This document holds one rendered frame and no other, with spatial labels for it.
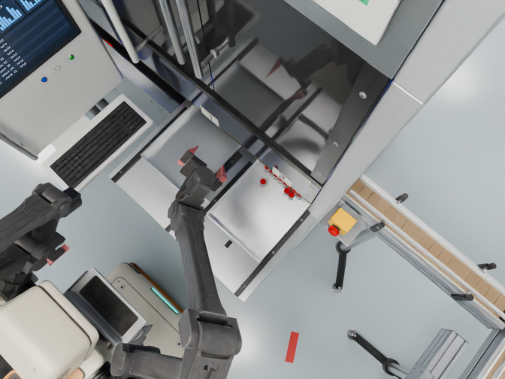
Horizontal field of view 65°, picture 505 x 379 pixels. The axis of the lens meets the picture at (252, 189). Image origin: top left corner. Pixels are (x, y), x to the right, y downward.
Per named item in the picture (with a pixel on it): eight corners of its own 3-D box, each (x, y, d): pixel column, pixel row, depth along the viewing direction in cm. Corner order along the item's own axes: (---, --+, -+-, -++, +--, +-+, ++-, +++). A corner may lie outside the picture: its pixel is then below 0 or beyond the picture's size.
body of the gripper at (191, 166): (192, 156, 112) (182, 171, 106) (220, 177, 114) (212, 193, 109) (181, 168, 116) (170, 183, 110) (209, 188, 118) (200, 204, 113)
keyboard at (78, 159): (124, 101, 166) (122, 98, 164) (146, 122, 164) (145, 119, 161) (49, 167, 159) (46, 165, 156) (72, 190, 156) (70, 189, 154)
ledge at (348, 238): (343, 196, 150) (343, 195, 148) (370, 218, 148) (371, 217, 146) (319, 223, 147) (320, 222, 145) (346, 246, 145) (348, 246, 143)
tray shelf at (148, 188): (195, 92, 161) (195, 90, 159) (328, 204, 149) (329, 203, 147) (108, 177, 152) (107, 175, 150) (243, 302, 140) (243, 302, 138)
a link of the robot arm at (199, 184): (166, 221, 101) (196, 230, 105) (187, 198, 94) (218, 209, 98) (170, 183, 108) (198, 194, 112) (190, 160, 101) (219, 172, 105)
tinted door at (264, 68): (216, 94, 122) (185, -81, 65) (325, 183, 115) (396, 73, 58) (215, 95, 122) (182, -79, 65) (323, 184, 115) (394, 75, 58)
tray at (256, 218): (267, 150, 153) (267, 147, 149) (319, 194, 148) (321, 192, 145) (207, 215, 146) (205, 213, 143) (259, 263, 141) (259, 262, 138)
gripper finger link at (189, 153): (197, 135, 117) (185, 153, 110) (216, 150, 119) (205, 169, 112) (185, 148, 121) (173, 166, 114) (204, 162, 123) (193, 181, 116)
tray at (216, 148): (203, 98, 158) (202, 93, 155) (252, 137, 154) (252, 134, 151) (142, 157, 152) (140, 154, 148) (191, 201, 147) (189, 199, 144)
